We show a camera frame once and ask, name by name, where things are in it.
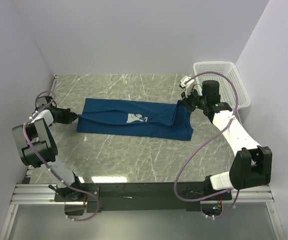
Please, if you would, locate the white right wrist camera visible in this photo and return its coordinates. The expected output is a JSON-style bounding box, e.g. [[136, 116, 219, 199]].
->
[[179, 75, 197, 98]]

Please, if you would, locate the aluminium frame rail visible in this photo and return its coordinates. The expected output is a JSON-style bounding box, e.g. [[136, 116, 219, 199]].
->
[[10, 183, 57, 205]]

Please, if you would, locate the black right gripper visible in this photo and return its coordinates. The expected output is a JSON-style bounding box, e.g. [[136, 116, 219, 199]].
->
[[180, 87, 208, 113]]

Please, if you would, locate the blue t shirt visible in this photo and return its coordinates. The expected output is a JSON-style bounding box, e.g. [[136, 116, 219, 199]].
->
[[77, 98, 193, 141]]

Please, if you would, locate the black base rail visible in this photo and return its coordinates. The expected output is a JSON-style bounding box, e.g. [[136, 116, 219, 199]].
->
[[53, 182, 234, 216]]

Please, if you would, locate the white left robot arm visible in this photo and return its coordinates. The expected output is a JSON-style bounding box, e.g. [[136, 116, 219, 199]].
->
[[12, 93, 84, 201]]

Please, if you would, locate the white plastic basket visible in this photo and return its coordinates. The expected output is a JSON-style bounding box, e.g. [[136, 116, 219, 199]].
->
[[192, 61, 251, 110]]

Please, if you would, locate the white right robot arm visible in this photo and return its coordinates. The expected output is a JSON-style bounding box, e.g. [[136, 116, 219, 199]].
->
[[180, 79, 273, 200]]

